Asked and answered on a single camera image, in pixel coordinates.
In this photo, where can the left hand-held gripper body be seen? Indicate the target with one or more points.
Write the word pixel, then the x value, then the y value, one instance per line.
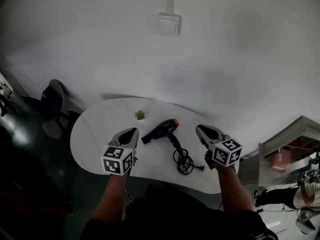
pixel 117 162

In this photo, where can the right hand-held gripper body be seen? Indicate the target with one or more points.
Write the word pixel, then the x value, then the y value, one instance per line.
pixel 225 154

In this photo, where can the black orange hair dryer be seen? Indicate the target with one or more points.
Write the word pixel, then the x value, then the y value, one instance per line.
pixel 160 131

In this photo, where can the person's right forearm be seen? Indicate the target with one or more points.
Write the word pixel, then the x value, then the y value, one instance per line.
pixel 233 189

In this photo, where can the person's left forearm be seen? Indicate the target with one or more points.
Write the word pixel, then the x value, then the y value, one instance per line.
pixel 111 199

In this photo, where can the white table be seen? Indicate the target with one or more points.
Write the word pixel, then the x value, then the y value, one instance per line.
pixel 155 164

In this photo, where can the small potted green plant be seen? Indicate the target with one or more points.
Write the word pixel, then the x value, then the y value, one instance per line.
pixel 140 115

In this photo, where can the pink box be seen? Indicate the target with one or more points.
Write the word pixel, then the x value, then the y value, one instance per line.
pixel 279 160

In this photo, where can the wooden shelf unit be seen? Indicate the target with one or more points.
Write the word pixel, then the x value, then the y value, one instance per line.
pixel 282 136

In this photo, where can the person's black clothing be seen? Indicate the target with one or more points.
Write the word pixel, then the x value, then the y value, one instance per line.
pixel 175 216

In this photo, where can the grey chair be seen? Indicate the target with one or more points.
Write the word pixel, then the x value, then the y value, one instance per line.
pixel 53 101

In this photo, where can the grey white floor object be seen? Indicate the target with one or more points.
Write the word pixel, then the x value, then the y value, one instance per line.
pixel 305 220

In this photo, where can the white wall switch box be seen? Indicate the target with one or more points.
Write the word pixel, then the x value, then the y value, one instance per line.
pixel 168 24

